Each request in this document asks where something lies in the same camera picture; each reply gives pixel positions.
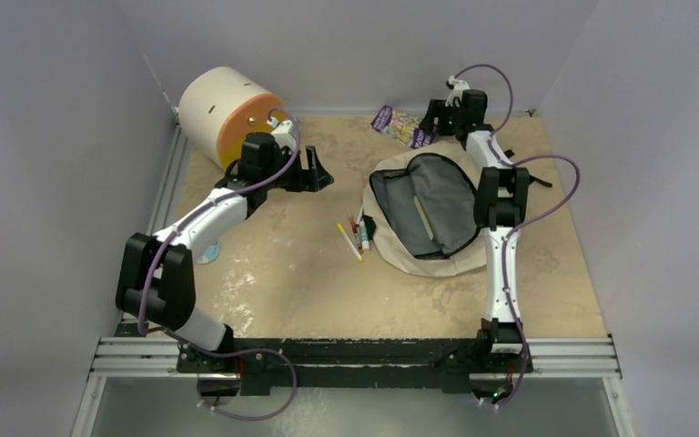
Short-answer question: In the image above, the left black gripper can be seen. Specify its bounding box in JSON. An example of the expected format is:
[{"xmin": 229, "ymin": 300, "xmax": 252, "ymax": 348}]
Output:
[{"xmin": 261, "ymin": 146, "xmax": 331, "ymax": 193}]

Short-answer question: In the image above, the purple paperback book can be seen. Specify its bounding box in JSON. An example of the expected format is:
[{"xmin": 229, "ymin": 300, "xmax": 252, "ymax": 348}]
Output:
[{"xmin": 370, "ymin": 105, "xmax": 438, "ymax": 149}]

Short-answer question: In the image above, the beige canvas backpack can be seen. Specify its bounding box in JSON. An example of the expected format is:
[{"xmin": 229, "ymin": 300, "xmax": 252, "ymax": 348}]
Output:
[{"xmin": 363, "ymin": 141, "xmax": 486, "ymax": 278}]

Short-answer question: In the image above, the green activity book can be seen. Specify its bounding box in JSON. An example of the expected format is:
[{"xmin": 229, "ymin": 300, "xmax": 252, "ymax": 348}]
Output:
[{"xmin": 413, "ymin": 196, "xmax": 434, "ymax": 240}]

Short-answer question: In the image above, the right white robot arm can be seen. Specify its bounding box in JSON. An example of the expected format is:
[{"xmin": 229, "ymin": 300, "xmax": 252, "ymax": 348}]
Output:
[{"xmin": 420, "ymin": 85, "xmax": 531, "ymax": 371}]

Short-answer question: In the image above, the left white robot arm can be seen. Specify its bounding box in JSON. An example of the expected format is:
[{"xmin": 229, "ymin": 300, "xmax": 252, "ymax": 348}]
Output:
[{"xmin": 115, "ymin": 132, "xmax": 334, "ymax": 372}]

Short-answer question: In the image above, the yellow marker pen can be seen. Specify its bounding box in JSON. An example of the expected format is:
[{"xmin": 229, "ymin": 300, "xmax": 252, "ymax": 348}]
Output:
[{"xmin": 337, "ymin": 223, "xmax": 363, "ymax": 262}]

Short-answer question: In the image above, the red orange pen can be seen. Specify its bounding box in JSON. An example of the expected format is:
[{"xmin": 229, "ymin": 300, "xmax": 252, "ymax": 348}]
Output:
[{"xmin": 348, "ymin": 208, "xmax": 364, "ymax": 255}]

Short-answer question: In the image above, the green white glue stick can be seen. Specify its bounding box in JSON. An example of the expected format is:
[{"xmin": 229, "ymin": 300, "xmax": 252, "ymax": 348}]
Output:
[{"xmin": 358, "ymin": 219, "xmax": 371, "ymax": 252}]

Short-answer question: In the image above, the round white drawer cabinet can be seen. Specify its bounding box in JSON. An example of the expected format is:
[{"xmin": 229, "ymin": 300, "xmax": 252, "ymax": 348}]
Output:
[{"xmin": 177, "ymin": 66, "xmax": 284, "ymax": 169}]

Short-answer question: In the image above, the light blue packaged item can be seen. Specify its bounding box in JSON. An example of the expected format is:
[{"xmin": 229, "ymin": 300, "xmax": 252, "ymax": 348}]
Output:
[{"xmin": 197, "ymin": 240, "xmax": 221, "ymax": 265}]

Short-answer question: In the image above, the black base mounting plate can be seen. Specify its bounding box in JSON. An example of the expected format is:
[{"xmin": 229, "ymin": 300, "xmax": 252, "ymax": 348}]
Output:
[{"xmin": 177, "ymin": 338, "xmax": 533, "ymax": 397}]

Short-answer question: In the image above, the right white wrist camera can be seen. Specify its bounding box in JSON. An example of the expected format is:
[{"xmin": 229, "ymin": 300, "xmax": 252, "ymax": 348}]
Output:
[{"xmin": 445, "ymin": 76, "xmax": 471, "ymax": 107}]

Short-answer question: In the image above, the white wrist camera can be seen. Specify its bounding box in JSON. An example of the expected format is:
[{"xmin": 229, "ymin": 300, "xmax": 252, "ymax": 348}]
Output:
[
  {"xmin": 267, "ymin": 117, "xmax": 300, "ymax": 151},
  {"xmin": 445, "ymin": 76, "xmax": 471, "ymax": 107}
]

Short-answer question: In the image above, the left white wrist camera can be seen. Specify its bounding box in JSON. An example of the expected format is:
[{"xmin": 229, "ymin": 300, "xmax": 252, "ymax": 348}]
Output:
[{"xmin": 267, "ymin": 117, "xmax": 300, "ymax": 151}]

